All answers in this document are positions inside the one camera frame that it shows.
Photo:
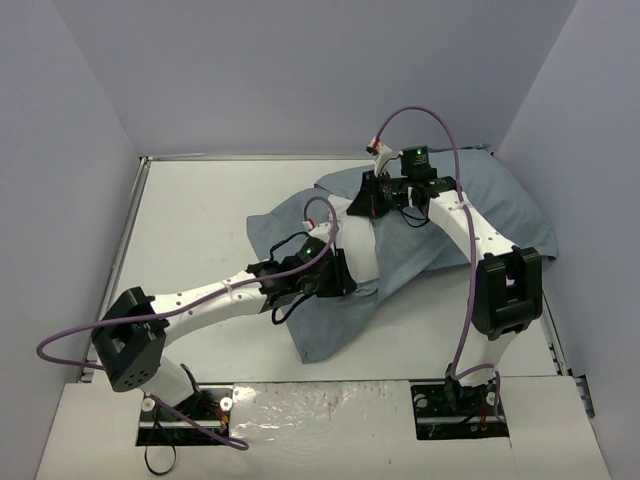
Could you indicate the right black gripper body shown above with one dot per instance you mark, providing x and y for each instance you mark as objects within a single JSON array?
[{"x": 365, "y": 195}]

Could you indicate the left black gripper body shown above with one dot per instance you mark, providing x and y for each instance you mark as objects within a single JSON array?
[{"x": 338, "y": 275}]

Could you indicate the white pillow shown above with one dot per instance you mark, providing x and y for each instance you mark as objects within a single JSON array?
[{"x": 357, "y": 238}]

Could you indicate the blue patterned pillowcase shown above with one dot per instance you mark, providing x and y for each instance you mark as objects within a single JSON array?
[{"x": 492, "y": 212}]

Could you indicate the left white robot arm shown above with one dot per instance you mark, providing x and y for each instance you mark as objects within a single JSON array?
[{"x": 131, "y": 338}]

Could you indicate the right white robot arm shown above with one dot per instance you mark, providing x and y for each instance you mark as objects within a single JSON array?
[{"x": 505, "y": 290}]

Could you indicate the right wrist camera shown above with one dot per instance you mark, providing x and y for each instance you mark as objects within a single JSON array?
[{"x": 382, "y": 155}]

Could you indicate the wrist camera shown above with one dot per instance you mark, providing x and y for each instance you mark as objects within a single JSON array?
[
  {"x": 326, "y": 231},
  {"x": 382, "y": 155}
]

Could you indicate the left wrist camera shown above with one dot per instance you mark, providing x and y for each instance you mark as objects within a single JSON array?
[{"x": 326, "y": 231}]

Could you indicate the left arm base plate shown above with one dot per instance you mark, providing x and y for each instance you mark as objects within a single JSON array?
[{"x": 159, "y": 427}]

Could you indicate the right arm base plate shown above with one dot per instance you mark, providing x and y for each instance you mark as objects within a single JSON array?
[{"x": 444, "y": 411}]

